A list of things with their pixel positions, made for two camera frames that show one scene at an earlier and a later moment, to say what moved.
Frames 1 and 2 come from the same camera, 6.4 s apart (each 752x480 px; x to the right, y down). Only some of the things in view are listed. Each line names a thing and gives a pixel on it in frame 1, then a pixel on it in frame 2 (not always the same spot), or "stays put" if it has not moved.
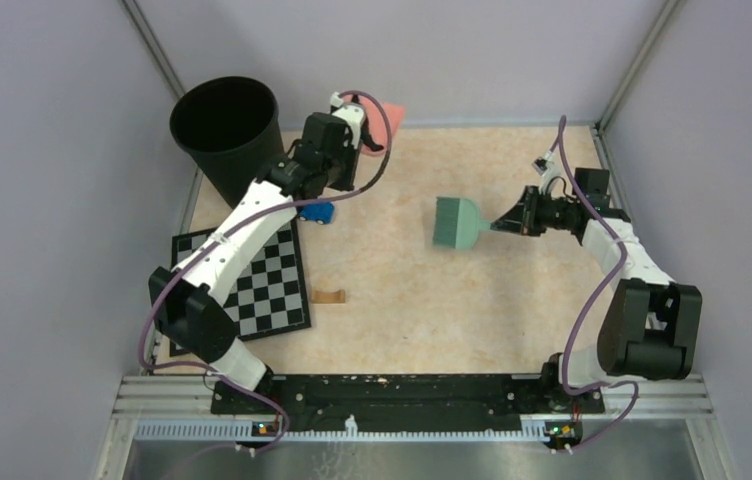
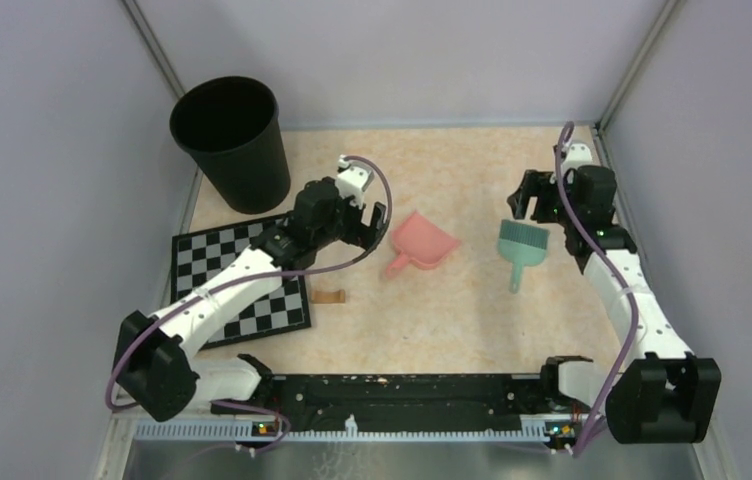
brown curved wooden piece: x=338 y=296 stays put
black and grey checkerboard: x=267 y=294 stays put
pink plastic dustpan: x=383 y=122 to x=422 y=241
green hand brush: x=456 y=223 to x=522 y=242
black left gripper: x=345 y=182 to x=362 y=235
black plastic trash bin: x=232 y=128 stays put
